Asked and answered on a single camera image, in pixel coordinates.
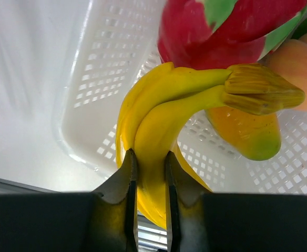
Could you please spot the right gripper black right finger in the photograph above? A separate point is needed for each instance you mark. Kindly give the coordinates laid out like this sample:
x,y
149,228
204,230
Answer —
x,y
184,208

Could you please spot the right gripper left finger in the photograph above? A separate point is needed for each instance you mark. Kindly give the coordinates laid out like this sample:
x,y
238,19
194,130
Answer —
x,y
113,221

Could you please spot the yellow banana bunch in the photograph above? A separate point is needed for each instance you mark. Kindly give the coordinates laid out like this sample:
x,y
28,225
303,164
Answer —
x,y
157,107

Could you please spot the orange green mango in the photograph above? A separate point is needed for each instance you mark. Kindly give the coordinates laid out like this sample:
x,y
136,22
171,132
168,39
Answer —
x,y
256,137

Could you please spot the red dragon fruit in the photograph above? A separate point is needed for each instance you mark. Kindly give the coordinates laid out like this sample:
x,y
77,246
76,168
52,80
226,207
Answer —
x,y
217,34

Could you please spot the orange peach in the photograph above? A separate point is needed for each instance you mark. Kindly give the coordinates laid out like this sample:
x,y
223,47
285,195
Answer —
x,y
290,62

